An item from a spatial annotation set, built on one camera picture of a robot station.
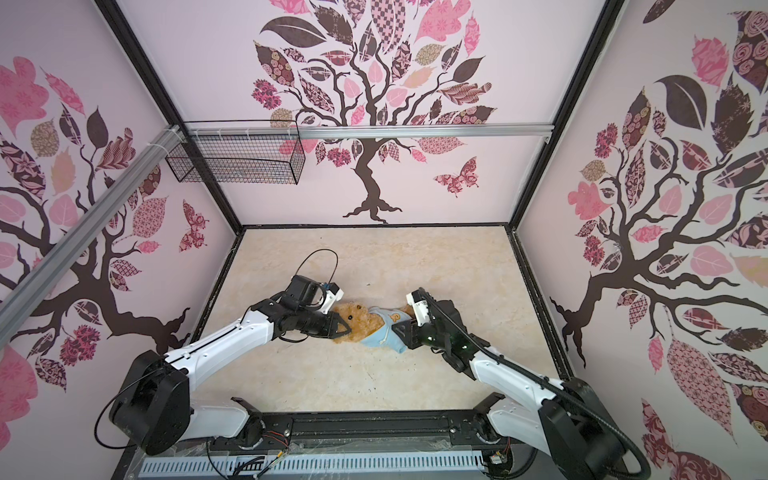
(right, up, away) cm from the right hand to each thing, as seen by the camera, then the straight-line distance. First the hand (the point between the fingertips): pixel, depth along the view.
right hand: (397, 322), depth 82 cm
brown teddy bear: (-10, +1, -1) cm, 10 cm away
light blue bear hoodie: (-3, -4, -1) cm, 5 cm away
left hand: (-14, -3, -1) cm, 14 cm away
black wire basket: (-51, +53, +13) cm, 75 cm away
